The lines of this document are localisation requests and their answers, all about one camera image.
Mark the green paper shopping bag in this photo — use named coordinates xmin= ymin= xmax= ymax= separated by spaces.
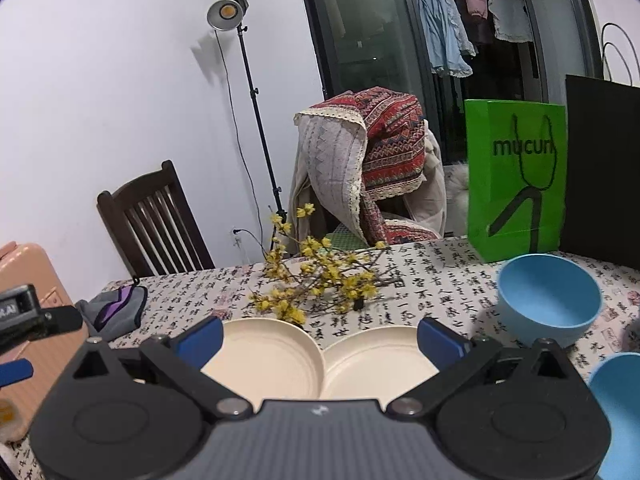
xmin=464 ymin=100 xmax=567 ymax=262

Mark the blue bowl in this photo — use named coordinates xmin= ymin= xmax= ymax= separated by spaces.
xmin=496 ymin=254 xmax=603 ymax=349
xmin=589 ymin=352 xmax=640 ymax=480

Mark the chair draped with patterned blankets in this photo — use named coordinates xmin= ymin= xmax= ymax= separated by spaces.
xmin=288 ymin=87 xmax=447 ymax=246

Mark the cream plate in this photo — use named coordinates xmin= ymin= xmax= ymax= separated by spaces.
xmin=201 ymin=318 xmax=326 ymax=410
xmin=320 ymin=326 xmax=438 ymax=408

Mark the grey purple pouch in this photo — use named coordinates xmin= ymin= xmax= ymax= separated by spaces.
xmin=75 ymin=283 xmax=148 ymax=342

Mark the studio lamp on stand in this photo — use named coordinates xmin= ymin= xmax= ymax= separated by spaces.
xmin=206 ymin=0 xmax=290 ymax=226

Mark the dark wooden chair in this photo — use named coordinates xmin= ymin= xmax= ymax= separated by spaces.
xmin=96 ymin=160 xmax=215 ymax=278

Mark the yellow flower branch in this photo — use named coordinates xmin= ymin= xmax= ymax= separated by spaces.
xmin=247 ymin=212 xmax=406 ymax=326

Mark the pink small suitcase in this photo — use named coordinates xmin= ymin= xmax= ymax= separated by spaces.
xmin=0 ymin=240 xmax=91 ymax=443

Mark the black sliding door frame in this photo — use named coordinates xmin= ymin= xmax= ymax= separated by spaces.
xmin=305 ymin=0 xmax=603 ymax=162

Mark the white hanging garment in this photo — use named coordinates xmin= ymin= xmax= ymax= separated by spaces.
xmin=487 ymin=0 xmax=534 ymax=44

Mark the light blue hanging shirt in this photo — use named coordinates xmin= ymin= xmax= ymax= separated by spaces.
xmin=418 ymin=0 xmax=476 ymax=78

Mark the black paper bag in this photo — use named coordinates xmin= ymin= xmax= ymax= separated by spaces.
xmin=560 ymin=75 xmax=639 ymax=270

